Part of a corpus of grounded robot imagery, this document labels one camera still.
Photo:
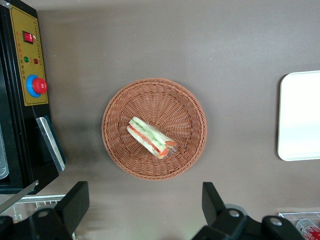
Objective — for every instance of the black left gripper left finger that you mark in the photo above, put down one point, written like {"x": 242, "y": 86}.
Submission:
{"x": 75, "y": 202}

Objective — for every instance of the red rocker power switch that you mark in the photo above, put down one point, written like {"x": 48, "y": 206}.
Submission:
{"x": 28, "y": 37}

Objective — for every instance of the red emergency stop button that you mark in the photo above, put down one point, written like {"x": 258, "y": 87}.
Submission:
{"x": 37, "y": 85}

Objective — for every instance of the silver metal plate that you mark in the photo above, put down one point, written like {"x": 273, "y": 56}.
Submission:
{"x": 50, "y": 142}

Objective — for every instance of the clear acrylic box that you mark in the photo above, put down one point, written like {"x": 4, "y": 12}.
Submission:
{"x": 300, "y": 216}

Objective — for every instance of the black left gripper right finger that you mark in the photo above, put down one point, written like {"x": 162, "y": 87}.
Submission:
{"x": 212, "y": 202}

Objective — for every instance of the red and white can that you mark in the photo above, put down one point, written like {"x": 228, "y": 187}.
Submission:
{"x": 308, "y": 228}

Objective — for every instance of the black machine with yellow panel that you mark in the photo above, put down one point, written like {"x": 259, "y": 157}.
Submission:
{"x": 15, "y": 120}

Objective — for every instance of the brown woven wicker basket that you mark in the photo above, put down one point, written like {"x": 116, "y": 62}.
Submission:
{"x": 172, "y": 105}

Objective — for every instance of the green indicator light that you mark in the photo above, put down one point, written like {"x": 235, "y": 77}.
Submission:
{"x": 26, "y": 59}

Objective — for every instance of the plastic-wrapped triangle sandwich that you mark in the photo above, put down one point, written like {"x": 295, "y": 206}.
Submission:
{"x": 150, "y": 136}

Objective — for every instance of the white plastic tray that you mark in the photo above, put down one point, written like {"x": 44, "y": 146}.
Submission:
{"x": 300, "y": 115}

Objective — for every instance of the red indicator light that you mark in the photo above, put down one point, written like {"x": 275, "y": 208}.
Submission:
{"x": 36, "y": 61}

